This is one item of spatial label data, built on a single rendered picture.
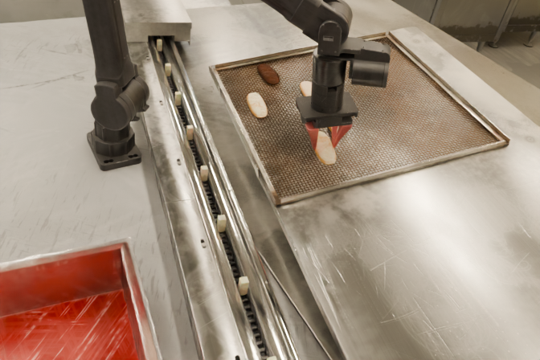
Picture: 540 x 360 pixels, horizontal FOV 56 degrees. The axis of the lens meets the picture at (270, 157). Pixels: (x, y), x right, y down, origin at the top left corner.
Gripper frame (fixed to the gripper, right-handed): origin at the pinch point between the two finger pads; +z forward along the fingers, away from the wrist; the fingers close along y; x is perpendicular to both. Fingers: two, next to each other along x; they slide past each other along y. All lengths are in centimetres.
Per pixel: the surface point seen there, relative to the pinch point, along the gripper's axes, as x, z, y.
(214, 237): -13.9, 6.4, -22.7
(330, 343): -34.1, 11.3, -7.0
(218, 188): -1.2, 7.1, -20.9
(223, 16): 89, 15, -11
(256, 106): 19.6, 3.7, -10.2
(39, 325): -27, 4, -49
